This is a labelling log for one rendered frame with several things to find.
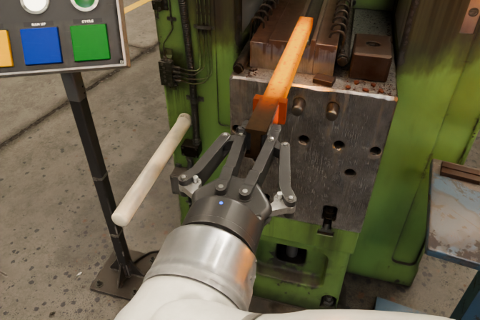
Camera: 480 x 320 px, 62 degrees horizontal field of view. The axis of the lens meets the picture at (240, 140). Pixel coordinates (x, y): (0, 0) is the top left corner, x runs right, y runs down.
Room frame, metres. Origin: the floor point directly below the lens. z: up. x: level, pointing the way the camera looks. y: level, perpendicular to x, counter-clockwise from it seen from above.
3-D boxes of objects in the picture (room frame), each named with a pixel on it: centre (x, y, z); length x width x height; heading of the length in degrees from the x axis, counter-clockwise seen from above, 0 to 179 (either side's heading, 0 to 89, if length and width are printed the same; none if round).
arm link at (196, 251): (0.20, 0.03, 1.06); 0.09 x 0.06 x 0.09; 75
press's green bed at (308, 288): (1.06, -0.23, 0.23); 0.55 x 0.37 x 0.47; 165
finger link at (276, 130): (0.39, -0.05, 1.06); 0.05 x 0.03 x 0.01; 164
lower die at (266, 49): (1.06, -0.17, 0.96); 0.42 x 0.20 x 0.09; 165
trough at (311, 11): (1.06, -0.20, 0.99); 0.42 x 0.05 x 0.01; 165
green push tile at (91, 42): (0.82, 0.32, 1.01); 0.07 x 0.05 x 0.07; 100
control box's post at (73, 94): (0.93, 0.44, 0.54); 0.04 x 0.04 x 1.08; 75
